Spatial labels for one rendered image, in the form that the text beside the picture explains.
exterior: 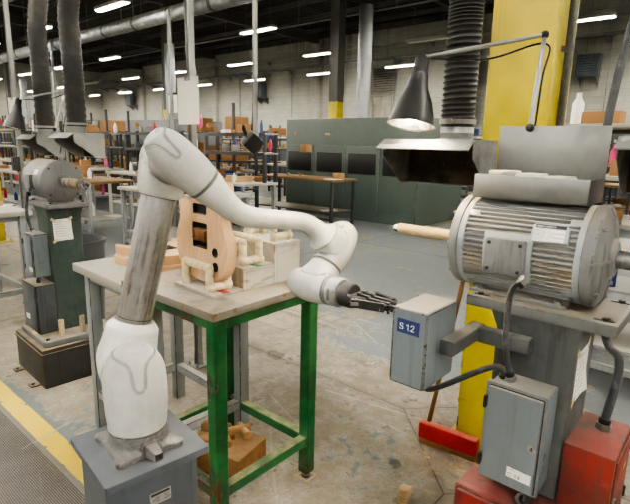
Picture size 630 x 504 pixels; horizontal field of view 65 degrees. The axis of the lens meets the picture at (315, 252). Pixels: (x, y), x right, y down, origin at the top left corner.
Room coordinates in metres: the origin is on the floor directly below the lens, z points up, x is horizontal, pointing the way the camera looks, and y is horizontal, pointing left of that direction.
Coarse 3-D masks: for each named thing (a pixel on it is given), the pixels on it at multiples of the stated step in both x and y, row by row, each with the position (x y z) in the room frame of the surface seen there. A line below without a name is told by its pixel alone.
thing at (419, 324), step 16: (400, 304) 1.19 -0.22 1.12; (416, 304) 1.19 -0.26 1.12; (432, 304) 1.20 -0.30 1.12; (448, 304) 1.20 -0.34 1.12; (400, 320) 1.16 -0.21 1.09; (416, 320) 1.13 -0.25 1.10; (432, 320) 1.13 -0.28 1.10; (448, 320) 1.20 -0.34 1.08; (400, 336) 1.16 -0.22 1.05; (416, 336) 1.13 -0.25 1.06; (432, 336) 1.14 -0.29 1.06; (400, 352) 1.16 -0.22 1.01; (416, 352) 1.13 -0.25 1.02; (432, 352) 1.14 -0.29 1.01; (400, 368) 1.16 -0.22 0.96; (416, 368) 1.13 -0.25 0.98; (432, 368) 1.15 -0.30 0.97; (448, 368) 1.22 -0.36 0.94; (480, 368) 1.19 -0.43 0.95; (496, 368) 1.18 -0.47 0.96; (416, 384) 1.13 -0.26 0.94; (448, 384) 1.21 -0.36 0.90
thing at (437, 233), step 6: (402, 228) 1.55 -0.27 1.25; (408, 228) 1.54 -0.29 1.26; (414, 228) 1.53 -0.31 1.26; (420, 228) 1.51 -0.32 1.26; (426, 228) 1.50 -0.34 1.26; (432, 228) 1.49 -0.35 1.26; (438, 228) 1.49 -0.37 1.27; (414, 234) 1.53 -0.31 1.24; (420, 234) 1.51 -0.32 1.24; (426, 234) 1.50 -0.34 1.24; (432, 234) 1.48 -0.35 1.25; (438, 234) 1.47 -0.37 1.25; (444, 234) 1.46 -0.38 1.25
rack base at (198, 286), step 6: (174, 282) 1.97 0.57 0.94; (180, 282) 1.96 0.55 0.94; (192, 282) 1.97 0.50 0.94; (198, 282) 1.97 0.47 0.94; (204, 282) 1.97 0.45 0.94; (186, 288) 1.91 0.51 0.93; (192, 288) 1.88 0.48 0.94; (198, 288) 1.88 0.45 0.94; (204, 288) 1.89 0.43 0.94; (234, 288) 1.89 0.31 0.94; (240, 288) 1.90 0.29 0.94; (204, 294) 1.82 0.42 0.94; (210, 294) 1.81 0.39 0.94; (216, 294) 1.81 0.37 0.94; (222, 294) 1.82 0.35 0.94; (228, 294) 1.84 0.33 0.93
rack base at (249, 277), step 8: (248, 264) 1.97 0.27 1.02; (264, 264) 1.98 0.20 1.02; (272, 264) 2.00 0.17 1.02; (240, 272) 1.90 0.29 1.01; (248, 272) 1.91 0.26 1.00; (256, 272) 1.94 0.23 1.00; (264, 272) 1.97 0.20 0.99; (272, 272) 2.00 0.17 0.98; (232, 280) 1.94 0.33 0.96; (240, 280) 1.90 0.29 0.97; (248, 280) 1.91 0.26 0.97; (256, 280) 1.94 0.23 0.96; (264, 280) 1.97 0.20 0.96; (272, 280) 2.00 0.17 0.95; (248, 288) 1.91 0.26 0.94
